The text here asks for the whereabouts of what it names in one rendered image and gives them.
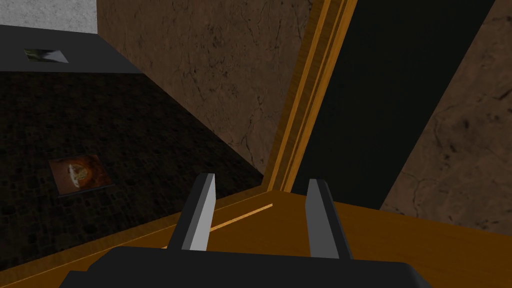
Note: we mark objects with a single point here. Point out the grey green wall picture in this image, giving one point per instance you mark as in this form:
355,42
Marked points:
45,55

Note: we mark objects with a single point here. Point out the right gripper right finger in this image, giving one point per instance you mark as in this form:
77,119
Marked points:
323,224

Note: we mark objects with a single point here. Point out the orange framed wall picture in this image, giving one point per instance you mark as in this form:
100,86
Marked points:
79,174

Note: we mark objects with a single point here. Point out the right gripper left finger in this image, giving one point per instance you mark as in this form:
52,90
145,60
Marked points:
197,218

